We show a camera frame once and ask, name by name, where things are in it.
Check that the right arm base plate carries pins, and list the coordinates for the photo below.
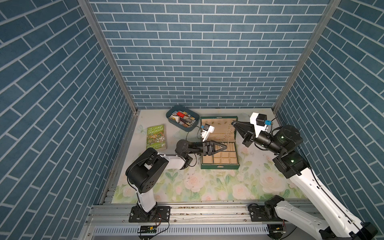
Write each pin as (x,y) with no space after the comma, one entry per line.
(264,212)

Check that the green illustrated book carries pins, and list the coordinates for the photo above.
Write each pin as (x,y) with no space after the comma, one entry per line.
(156,138)

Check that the red box in bin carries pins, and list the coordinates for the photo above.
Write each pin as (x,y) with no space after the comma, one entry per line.
(180,114)

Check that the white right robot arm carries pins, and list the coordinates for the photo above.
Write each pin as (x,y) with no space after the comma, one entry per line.
(338,223)

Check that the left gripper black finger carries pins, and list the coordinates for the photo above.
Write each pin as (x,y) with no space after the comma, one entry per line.
(218,149)
(219,144)

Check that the floral table mat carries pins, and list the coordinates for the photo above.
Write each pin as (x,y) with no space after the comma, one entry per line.
(257,178)

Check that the aluminium left corner post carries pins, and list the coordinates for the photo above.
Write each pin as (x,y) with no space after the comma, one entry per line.
(95,26)

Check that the aluminium corner post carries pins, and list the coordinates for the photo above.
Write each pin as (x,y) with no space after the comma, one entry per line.
(95,26)
(318,30)

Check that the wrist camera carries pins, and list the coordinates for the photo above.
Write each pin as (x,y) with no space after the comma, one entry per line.
(206,131)
(260,123)

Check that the green jewelry box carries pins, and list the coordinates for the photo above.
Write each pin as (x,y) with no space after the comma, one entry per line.
(221,142)

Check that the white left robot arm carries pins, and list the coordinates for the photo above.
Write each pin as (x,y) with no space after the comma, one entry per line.
(145,171)

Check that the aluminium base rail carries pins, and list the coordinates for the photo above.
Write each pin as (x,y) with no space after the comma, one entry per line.
(188,219)

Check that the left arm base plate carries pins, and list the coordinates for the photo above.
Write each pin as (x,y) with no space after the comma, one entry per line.
(157,214)

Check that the small green circuit board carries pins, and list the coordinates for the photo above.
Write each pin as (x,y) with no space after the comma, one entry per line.
(152,230)

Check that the aluminium right corner post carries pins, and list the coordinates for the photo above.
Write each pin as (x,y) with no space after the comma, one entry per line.
(318,30)

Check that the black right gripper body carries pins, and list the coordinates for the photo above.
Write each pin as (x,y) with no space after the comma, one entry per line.
(264,141)

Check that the teal storage bin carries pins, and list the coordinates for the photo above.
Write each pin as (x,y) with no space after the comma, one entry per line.
(188,123)

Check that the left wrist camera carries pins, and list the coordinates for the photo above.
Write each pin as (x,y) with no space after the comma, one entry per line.
(206,131)

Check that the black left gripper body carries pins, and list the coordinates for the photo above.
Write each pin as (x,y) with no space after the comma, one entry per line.
(203,147)

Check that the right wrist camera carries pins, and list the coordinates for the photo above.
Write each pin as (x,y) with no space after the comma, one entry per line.
(260,123)

